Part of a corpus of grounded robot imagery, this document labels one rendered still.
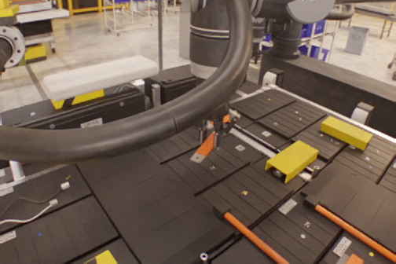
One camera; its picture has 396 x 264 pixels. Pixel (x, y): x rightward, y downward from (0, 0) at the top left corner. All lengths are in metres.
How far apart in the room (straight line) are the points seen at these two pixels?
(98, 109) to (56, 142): 0.60
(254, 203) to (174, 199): 0.18
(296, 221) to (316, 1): 0.45
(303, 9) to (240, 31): 0.23
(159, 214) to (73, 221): 0.18
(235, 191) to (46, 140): 0.50
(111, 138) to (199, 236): 0.38
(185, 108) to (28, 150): 0.13
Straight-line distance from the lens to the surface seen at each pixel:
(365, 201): 0.74
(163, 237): 0.56
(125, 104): 0.85
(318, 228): 0.64
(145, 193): 0.64
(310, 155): 0.80
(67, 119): 0.81
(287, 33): 2.05
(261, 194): 0.66
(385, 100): 1.82
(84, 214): 0.63
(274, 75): 1.40
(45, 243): 0.61
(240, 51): 0.29
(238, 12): 0.34
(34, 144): 0.24
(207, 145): 0.64
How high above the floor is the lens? 1.47
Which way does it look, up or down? 30 degrees down
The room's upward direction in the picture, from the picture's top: 3 degrees clockwise
